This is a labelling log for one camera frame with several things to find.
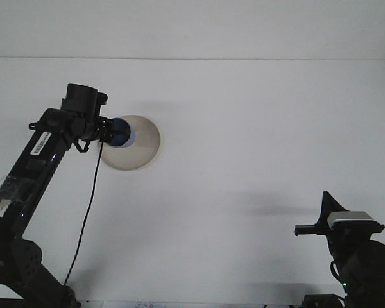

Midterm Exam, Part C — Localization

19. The pale blue cup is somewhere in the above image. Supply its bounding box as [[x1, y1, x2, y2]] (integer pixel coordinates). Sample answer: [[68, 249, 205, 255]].
[[110, 117, 137, 149]]

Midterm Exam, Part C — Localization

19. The pale round plate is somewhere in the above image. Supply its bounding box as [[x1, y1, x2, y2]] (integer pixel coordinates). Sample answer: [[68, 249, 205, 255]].
[[99, 114, 162, 172]]

